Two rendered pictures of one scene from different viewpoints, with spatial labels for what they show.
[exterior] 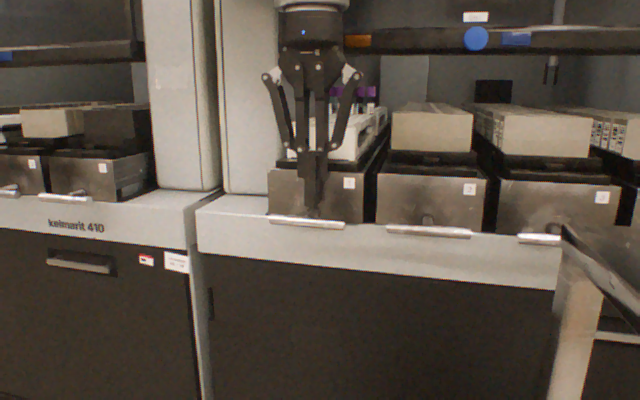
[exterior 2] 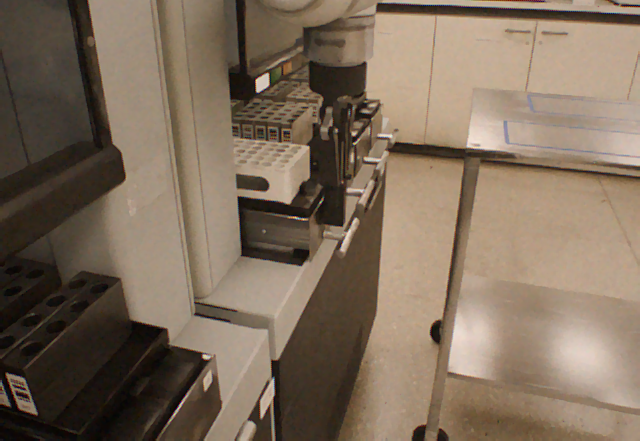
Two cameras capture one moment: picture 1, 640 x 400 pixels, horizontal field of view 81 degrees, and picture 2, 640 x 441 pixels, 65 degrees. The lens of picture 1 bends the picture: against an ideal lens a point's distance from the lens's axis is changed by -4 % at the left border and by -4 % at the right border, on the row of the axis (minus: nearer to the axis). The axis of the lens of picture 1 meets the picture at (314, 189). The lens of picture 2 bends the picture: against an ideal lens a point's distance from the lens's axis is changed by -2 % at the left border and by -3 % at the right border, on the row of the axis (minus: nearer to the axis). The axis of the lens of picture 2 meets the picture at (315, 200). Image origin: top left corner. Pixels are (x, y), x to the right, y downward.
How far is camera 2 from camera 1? 86 cm
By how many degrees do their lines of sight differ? 82
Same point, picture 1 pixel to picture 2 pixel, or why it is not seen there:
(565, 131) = not seen: hidden behind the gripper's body
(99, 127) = (69, 366)
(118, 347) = not seen: outside the picture
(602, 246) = (495, 148)
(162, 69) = (134, 177)
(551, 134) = not seen: hidden behind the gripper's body
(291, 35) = (360, 87)
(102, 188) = (208, 413)
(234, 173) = (214, 266)
